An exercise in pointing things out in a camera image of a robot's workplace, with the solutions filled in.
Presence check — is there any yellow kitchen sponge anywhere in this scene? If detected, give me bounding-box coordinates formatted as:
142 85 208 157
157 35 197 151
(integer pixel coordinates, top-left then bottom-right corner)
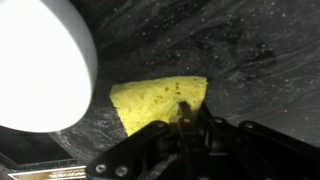
109 75 209 137

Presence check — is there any white ceramic bowl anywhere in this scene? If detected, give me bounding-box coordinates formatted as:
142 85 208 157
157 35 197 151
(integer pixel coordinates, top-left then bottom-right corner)
0 0 99 134

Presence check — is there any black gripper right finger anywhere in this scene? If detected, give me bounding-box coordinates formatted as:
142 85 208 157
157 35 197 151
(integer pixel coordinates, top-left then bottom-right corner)
199 102 320 180

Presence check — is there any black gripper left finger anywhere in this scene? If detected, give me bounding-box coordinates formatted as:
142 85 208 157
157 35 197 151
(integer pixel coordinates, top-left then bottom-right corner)
84 99 198 180

